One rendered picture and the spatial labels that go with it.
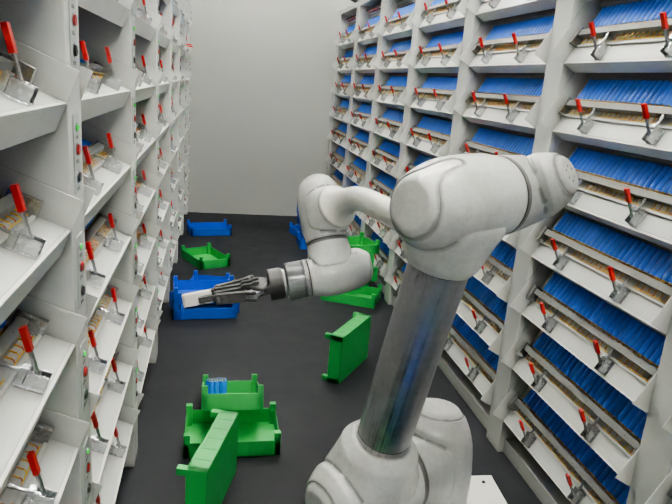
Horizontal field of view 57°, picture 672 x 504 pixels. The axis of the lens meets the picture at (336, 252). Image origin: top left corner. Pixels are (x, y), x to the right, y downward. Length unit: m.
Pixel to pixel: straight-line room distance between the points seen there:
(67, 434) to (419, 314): 0.62
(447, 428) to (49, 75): 0.95
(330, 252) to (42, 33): 0.75
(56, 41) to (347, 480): 0.86
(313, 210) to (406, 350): 0.53
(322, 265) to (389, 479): 0.51
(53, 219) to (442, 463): 0.85
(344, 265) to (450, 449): 0.46
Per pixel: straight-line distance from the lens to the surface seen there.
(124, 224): 1.74
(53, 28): 1.00
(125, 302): 1.79
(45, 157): 1.02
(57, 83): 1.00
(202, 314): 3.07
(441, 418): 1.31
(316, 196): 1.44
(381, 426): 1.12
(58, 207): 1.02
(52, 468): 1.12
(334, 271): 1.42
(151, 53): 2.39
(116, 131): 1.70
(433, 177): 0.87
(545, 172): 1.00
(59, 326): 1.08
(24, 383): 0.94
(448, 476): 1.33
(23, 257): 0.87
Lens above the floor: 1.15
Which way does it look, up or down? 15 degrees down
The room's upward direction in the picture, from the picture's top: 5 degrees clockwise
